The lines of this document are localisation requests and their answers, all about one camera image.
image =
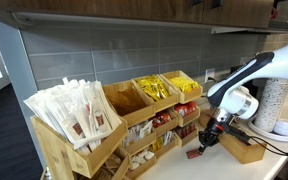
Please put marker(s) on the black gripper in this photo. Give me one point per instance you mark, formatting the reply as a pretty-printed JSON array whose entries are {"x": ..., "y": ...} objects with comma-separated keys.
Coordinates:
[{"x": 211, "y": 132}]

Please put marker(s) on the red sriracha sachet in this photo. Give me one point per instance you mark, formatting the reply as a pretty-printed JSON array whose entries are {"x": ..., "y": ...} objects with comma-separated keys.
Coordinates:
[
  {"x": 193, "y": 154},
  {"x": 184, "y": 131},
  {"x": 188, "y": 129},
  {"x": 179, "y": 132},
  {"x": 193, "y": 127}
]

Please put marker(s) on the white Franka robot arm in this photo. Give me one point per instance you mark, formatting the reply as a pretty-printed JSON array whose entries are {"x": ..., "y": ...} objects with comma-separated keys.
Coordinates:
[{"x": 284, "y": 63}]

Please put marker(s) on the white round tray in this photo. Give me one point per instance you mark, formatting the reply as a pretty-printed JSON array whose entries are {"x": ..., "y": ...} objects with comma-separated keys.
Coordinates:
[{"x": 260, "y": 131}]

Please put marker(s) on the white red ketchup packet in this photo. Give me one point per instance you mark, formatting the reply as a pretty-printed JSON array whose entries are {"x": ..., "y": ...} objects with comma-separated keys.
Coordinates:
[
  {"x": 170, "y": 136},
  {"x": 165, "y": 138}
]

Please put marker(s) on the long wooden box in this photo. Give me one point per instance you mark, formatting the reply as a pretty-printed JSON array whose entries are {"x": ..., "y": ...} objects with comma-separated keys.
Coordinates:
[{"x": 240, "y": 150}]

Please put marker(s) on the red Kikkoman soy sauce packet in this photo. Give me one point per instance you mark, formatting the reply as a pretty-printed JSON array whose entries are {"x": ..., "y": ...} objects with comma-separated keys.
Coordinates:
[
  {"x": 191, "y": 107},
  {"x": 180, "y": 110}
]

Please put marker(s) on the yellow mustard packet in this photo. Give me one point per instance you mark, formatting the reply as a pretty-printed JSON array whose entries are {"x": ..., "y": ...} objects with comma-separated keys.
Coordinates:
[
  {"x": 159, "y": 142},
  {"x": 154, "y": 145}
]

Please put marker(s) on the white creamer cup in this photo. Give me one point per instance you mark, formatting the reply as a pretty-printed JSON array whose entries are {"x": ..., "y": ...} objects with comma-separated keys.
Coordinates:
[
  {"x": 149, "y": 155},
  {"x": 136, "y": 159},
  {"x": 134, "y": 165},
  {"x": 141, "y": 154}
]

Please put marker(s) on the tiered wooden condiment rack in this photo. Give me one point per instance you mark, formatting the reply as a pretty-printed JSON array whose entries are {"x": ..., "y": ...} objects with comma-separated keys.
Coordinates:
[{"x": 165, "y": 103}]

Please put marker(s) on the pale condiment packet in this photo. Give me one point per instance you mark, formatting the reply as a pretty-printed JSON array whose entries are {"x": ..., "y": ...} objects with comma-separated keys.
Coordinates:
[
  {"x": 130, "y": 135},
  {"x": 146, "y": 128}
]

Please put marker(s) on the yellow packet heap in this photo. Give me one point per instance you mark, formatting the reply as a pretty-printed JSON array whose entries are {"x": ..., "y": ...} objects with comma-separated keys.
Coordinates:
[
  {"x": 152, "y": 87},
  {"x": 184, "y": 84}
]

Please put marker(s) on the patterned paper cup stack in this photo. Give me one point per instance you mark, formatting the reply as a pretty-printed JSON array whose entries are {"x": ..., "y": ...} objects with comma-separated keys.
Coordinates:
[{"x": 272, "y": 103}]

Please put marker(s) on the white cup lid stack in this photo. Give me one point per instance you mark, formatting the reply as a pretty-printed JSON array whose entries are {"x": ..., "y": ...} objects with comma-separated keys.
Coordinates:
[{"x": 285, "y": 127}]

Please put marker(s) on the brown sugar packet heap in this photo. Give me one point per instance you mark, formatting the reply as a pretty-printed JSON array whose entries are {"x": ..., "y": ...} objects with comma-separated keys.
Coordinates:
[{"x": 112, "y": 163}]

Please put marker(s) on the white wrapped cutlery packet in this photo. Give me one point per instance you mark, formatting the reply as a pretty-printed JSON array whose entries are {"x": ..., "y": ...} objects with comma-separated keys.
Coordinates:
[
  {"x": 69, "y": 91},
  {"x": 78, "y": 128},
  {"x": 99, "y": 120},
  {"x": 39, "y": 104}
]

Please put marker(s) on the wooden cutlery holder rack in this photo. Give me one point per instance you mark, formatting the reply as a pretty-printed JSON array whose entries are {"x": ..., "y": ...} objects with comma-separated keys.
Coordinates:
[{"x": 94, "y": 160}]

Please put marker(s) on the under cabinet light strip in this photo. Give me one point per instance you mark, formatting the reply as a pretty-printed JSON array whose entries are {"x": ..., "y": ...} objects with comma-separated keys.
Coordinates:
[{"x": 84, "y": 19}]

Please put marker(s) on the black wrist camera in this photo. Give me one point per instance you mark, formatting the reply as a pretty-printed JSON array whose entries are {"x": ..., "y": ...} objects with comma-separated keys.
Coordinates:
[{"x": 235, "y": 130}]

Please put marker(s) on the white wall outlet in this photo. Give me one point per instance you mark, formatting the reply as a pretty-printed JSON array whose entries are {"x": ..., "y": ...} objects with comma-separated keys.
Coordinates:
[{"x": 209, "y": 74}]

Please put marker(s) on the brown wooden wall cabinet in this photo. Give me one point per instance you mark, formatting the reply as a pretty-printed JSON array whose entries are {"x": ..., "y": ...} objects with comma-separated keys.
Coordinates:
[{"x": 134, "y": 10}]

